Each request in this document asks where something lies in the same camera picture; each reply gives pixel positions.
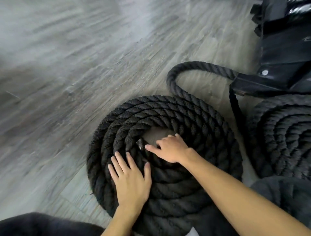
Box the person's right hand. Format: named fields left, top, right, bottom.
left=144, top=133, right=193, bottom=164

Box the black anchor strap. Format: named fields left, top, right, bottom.
left=229, top=88, right=247, bottom=140

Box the black battle rope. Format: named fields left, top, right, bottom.
left=86, top=61, right=244, bottom=236
left=246, top=95, right=311, bottom=181

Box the person's left hand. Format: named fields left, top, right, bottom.
left=108, top=151, right=153, bottom=210

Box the person's right forearm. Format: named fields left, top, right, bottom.
left=179, top=148, right=311, bottom=236

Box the person's left forearm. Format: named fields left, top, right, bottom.
left=100, top=204, right=144, bottom=236

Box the black metal rig base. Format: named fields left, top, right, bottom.
left=230, top=0, right=311, bottom=98

